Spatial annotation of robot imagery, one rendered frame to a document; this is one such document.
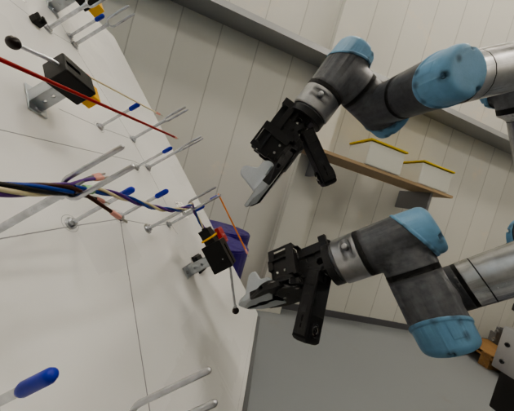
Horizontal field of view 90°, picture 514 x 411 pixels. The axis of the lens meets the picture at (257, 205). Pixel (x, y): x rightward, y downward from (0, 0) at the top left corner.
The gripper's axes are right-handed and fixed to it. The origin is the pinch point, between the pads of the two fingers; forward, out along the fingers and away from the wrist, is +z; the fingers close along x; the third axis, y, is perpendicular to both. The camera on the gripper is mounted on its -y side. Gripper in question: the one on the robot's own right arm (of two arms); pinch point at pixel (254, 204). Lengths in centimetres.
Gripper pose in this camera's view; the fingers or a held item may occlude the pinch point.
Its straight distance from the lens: 50.7
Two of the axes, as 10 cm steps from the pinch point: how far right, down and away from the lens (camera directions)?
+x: -0.8, 0.1, -10.0
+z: -6.0, 8.0, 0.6
